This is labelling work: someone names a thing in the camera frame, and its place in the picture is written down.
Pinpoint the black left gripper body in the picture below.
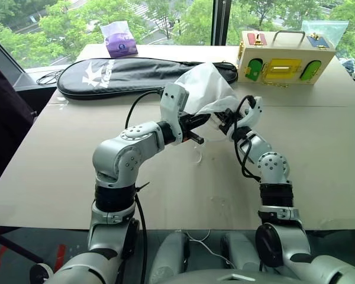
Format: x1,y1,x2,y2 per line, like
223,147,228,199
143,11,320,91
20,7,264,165
178,114,193,143

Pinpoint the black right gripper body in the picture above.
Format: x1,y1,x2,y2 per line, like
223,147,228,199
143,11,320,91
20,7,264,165
219,108,239,135

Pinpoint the white drawstring bag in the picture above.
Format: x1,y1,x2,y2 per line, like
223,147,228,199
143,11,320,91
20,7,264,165
174,62,240,133

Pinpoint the clear plastic zip bag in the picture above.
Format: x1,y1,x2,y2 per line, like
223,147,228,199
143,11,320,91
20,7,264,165
301,19,350,57

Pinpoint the black racket cover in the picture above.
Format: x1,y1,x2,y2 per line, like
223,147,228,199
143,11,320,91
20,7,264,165
56,57,238,101

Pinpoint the wooden latch board box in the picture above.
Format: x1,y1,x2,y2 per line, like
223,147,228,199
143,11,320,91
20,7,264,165
235,29,337,88

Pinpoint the purple tissue pack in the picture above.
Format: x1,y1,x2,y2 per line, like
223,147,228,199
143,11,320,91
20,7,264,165
99,20,139,59

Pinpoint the silver left robot thigh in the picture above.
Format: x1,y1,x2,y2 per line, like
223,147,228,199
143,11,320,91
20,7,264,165
150,230,191,276

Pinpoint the silver robot thigh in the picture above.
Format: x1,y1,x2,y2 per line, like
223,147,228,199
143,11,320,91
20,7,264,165
221,230,262,272
150,230,191,276

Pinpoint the silver right robot thigh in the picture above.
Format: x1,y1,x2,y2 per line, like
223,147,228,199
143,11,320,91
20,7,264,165
221,230,262,272

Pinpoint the blue crumpled cloth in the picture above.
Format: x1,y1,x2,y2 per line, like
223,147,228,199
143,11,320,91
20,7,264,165
340,57,355,73

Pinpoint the silver robot torso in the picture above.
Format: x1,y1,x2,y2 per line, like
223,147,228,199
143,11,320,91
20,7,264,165
164,267,303,284

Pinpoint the dark fabric chair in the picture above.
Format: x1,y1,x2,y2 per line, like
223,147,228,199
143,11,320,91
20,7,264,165
0,60,37,195

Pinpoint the white drawstring cord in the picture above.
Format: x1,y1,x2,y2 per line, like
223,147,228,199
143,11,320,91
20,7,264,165
191,141,207,165

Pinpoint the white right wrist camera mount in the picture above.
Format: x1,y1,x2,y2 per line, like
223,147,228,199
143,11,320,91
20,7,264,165
227,96,264,140

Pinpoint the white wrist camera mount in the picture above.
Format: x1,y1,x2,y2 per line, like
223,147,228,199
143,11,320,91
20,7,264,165
159,83,191,146
227,96,264,140

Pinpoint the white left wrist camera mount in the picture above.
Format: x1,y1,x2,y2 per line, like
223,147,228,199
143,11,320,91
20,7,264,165
159,83,191,146

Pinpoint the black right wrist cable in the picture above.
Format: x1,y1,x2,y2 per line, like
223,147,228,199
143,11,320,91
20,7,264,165
232,94,262,182

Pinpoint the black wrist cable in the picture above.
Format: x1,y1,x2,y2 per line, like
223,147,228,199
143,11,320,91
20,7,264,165
125,90,167,131
232,94,262,182

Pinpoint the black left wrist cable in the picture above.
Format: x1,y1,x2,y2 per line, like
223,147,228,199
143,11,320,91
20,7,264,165
125,90,167,131

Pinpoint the dark window frame post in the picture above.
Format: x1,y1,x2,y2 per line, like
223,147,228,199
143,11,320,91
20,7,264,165
212,0,231,47

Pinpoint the black left upper arm cable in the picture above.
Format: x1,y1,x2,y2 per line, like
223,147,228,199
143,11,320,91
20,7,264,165
134,181,151,275

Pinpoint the thin white cable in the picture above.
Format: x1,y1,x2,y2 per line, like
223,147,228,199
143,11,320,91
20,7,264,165
184,229,235,264

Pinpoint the thin black cable coil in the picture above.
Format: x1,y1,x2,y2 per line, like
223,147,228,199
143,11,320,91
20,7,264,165
35,68,65,86

